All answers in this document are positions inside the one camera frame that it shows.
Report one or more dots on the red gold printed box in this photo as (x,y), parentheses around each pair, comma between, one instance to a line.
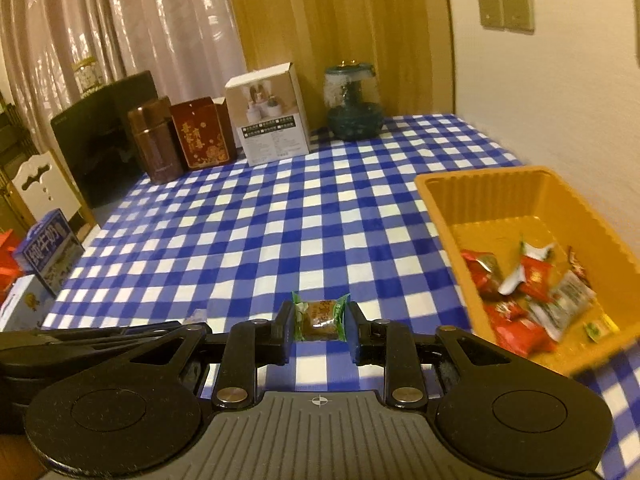
(200,135)

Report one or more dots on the silver white snack packet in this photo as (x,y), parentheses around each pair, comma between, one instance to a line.
(537,250)

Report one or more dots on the small red candy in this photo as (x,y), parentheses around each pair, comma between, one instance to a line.
(505,310)

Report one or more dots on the red gold snack packet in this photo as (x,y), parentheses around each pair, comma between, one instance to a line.
(480,270)
(536,278)

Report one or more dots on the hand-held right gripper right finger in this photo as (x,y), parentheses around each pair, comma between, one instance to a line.
(354,336)

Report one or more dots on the small lidded jar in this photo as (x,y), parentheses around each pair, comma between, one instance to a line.
(87,77)

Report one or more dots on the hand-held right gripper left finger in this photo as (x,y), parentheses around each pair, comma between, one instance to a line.
(285,340)

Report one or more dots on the green cake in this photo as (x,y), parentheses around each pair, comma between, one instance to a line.
(320,320)

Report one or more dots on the brown metal canister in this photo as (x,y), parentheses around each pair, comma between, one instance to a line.
(155,145)

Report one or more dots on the orange plastic tray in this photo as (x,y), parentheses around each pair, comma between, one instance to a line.
(500,200)

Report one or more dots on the blue milk carton box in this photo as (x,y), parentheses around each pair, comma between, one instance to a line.
(50,250)

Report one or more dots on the beige wall plate with ports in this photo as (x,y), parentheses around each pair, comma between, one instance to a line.
(638,30)

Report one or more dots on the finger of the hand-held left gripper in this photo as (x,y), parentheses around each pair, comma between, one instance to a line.
(100,332)
(50,352)

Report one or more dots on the red bag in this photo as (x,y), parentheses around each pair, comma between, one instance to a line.
(6,265)

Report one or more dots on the beige wall socket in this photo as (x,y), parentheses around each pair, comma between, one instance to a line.
(490,7)
(517,8)

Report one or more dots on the blue white checked tablecloth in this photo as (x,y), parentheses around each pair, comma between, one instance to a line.
(250,220)

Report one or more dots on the large red snack packet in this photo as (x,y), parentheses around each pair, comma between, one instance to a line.
(525,338)

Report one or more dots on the dark wooden shelf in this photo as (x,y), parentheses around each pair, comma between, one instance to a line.
(10,135)

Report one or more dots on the grey white snack packet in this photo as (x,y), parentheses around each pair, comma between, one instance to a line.
(562,305)

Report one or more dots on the white blue cardboard box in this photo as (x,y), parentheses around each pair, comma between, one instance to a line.
(25,300)

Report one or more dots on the wood grain panel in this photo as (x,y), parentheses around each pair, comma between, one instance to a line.
(350,10)

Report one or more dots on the round glass jar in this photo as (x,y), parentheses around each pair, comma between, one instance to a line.
(355,115)

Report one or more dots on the white wooden chair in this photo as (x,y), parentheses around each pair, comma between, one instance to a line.
(40,185)

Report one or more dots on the white cardboard product box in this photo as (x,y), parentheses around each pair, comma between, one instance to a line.
(270,125)

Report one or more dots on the sheer pink curtain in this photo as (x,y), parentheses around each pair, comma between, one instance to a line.
(150,20)

